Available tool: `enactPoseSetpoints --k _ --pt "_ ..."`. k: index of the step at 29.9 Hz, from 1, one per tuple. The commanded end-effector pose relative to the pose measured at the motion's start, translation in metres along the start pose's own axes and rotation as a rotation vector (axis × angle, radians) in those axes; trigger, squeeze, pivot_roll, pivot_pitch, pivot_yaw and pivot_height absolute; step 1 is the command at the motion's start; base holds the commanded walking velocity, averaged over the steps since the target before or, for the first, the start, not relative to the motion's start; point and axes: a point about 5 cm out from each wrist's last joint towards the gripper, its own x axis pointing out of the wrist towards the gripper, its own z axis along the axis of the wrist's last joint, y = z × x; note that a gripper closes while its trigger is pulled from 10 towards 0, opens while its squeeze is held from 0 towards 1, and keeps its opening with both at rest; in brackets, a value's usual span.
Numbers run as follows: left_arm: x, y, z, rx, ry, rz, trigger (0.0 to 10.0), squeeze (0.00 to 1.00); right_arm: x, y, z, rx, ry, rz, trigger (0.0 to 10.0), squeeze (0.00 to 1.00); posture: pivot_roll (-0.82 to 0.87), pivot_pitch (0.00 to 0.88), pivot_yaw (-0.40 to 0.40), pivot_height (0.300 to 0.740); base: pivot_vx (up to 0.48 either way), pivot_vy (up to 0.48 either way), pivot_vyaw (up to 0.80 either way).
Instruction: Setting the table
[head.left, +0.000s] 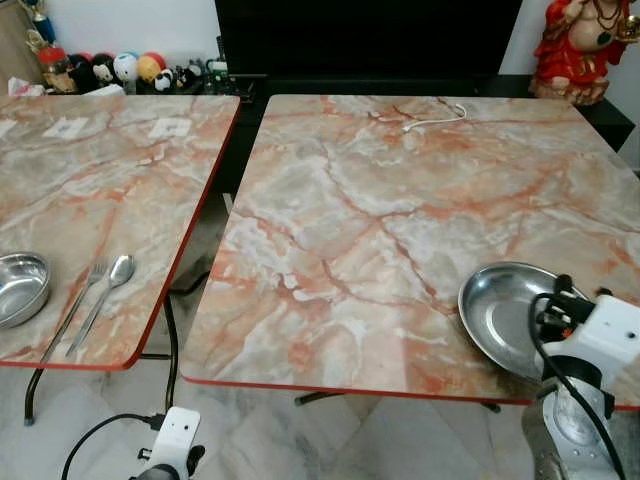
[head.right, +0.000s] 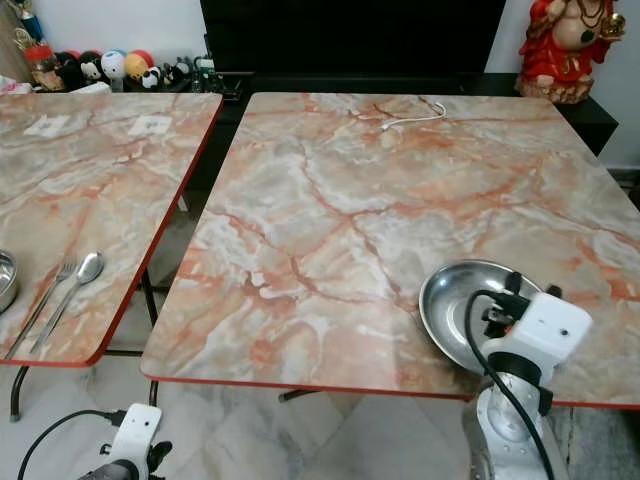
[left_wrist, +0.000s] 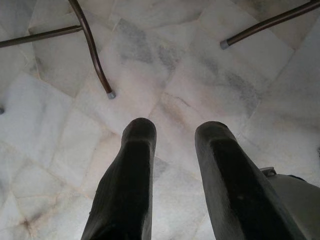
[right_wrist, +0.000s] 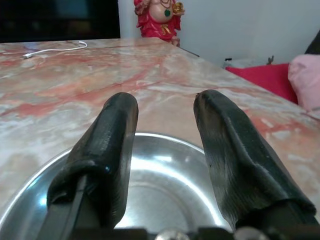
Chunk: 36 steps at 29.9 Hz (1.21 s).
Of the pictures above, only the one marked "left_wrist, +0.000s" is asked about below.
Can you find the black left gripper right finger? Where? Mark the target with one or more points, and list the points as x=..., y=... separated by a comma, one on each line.
x=240, y=197

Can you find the brown metal chair leg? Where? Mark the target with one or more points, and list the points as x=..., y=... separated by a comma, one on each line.
x=265, y=25

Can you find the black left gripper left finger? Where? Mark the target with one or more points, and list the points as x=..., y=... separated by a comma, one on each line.
x=125, y=190

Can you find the brown metal chair frame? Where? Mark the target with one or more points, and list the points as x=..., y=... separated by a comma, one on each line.
x=90, y=42

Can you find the grey robot leg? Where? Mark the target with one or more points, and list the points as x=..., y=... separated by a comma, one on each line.
x=295, y=200

